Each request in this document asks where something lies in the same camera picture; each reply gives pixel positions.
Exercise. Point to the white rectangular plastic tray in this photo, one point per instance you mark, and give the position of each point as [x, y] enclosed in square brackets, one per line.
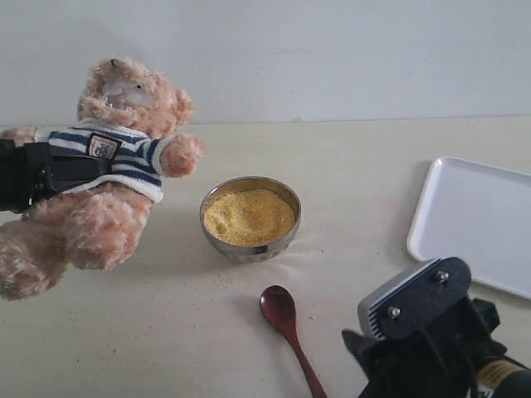
[480, 213]

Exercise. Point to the steel bowl of yellow grain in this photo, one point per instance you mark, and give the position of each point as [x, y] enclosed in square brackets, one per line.
[250, 219]

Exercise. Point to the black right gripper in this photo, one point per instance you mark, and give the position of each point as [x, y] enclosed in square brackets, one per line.
[443, 361]

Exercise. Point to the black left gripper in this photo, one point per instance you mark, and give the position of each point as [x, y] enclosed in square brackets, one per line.
[28, 173]

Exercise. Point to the beige teddy bear striped sweater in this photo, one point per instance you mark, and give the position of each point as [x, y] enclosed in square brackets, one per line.
[129, 114]

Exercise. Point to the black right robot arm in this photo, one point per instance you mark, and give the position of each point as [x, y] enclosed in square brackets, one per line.
[506, 377]

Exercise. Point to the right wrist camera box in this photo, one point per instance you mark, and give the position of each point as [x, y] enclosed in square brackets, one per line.
[413, 298]

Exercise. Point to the dark red wooden spoon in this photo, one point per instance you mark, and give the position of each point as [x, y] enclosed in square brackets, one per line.
[277, 307]

